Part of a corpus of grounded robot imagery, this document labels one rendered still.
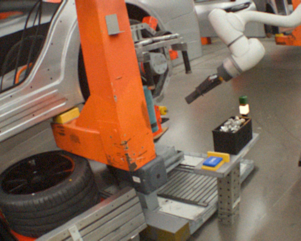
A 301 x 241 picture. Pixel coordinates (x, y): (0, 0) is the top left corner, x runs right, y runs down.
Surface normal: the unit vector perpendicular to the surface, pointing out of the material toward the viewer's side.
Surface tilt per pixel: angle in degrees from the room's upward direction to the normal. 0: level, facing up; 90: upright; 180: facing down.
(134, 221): 90
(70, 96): 90
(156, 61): 90
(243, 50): 78
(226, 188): 90
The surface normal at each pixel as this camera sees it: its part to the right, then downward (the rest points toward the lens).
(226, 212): -0.66, 0.36
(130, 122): 0.72, 0.07
